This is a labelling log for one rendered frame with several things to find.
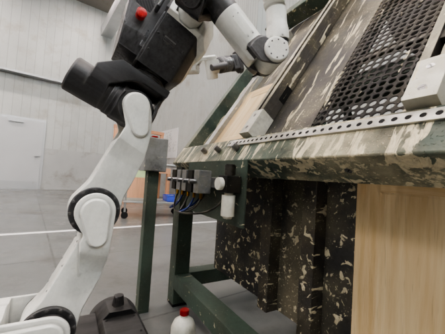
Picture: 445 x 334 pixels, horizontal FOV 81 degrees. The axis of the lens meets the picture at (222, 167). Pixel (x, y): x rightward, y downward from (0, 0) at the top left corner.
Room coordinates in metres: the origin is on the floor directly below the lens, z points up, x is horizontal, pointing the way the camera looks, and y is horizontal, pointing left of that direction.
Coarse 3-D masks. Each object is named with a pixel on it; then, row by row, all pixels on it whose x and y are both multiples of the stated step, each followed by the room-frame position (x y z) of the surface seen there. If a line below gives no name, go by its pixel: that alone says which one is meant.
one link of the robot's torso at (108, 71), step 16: (80, 64) 0.75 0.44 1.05; (96, 64) 0.77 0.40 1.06; (112, 64) 0.79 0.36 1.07; (128, 64) 0.81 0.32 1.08; (64, 80) 0.75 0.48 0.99; (80, 80) 0.76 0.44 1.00; (96, 80) 0.77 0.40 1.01; (112, 80) 0.79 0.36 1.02; (128, 80) 0.81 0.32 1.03; (144, 80) 0.84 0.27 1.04; (80, 96) 0.79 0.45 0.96; (96, 96) 0.79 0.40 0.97; (112, 96) 0.80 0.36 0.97; (160, 96) 0.92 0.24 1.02
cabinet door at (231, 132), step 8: (264, 88) 1.31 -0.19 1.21; (248, 96) 1.41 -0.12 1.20; (256, 96) 1.33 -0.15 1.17; (248, 104) 1.34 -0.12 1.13; (256, 104) 1.26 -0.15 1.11; (240, 112) 1.35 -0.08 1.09; (248, 112) 1.27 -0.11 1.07; (232, 120) 1.35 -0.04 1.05; (240, 120) 1.28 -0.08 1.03; (224, 128) 1.36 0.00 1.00; (232, 128) 1.29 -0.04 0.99; (240, 128) 1.21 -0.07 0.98; (224, 136) 1.30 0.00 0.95; (232, 136) 1.22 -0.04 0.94; (240, 136) 1.14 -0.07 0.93
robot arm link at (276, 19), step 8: (272, 8) 0.79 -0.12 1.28; (280, 8) 0.78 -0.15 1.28; (272, 16) 0.79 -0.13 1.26; (280, 16) 0.79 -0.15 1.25; (272, 24) 0.79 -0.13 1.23; (280, 24) 0.78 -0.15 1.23; (272, 32) 0.79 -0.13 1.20; (280, 32) 0.78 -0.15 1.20; (288, 32) 0.80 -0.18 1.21; (288, 40) 0.81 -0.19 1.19; (256, 64) 0.83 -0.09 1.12; (264, 64) 0.80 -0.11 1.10; (272, 64) 0.78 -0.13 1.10; (264, 72) 0.84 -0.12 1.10
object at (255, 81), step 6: (288, 42) 1.58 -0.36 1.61; (252, 78) 1.50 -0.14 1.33; (258, 78) 1.47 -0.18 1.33; (252, 84) 1.45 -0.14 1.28; (258, 84) 1.47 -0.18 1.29; (246, 90) 1.44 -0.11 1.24; (252, 90) 1.45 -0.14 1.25; (240, 96) 1.44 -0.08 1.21; (246, 96) 1.43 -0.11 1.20; (240, 102) 1.41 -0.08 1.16; (234, 108) 1.40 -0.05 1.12; (228, 114) 1.39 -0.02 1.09; (222, 120) 1.40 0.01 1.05; (228, 120) 1.38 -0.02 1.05; (222, 126) 1.36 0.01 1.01; (216, 132) 1.35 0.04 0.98; (210, 138) 1.36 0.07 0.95; (216, 138) 1.34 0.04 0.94
